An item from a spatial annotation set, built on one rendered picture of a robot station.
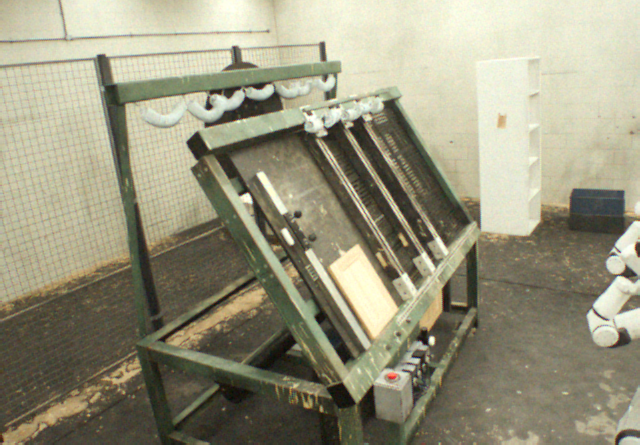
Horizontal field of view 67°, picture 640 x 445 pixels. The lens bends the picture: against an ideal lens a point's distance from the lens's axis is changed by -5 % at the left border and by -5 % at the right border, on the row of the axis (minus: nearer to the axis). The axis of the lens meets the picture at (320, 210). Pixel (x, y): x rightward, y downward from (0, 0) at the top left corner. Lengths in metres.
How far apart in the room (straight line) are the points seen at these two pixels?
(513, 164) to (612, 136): 1.67
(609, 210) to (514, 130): 1.44
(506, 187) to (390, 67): 2.99
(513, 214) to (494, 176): 0.51
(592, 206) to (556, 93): 1.72
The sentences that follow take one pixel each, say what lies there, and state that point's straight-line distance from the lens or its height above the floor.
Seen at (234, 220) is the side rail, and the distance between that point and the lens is 2.14.
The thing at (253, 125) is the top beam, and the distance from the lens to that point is 2.39.
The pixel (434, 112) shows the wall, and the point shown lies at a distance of 7.94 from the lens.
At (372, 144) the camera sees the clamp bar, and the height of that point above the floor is 1.64.
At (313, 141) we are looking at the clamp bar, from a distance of 2.76.
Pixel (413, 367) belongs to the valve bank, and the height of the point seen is 0.76.
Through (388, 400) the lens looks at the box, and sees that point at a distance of 2.13.
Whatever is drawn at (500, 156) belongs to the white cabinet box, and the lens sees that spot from 6.19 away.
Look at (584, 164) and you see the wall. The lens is 7.45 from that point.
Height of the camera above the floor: 2.15
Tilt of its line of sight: 16 degrees down
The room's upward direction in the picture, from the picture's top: 6 degrees counter-clockwise
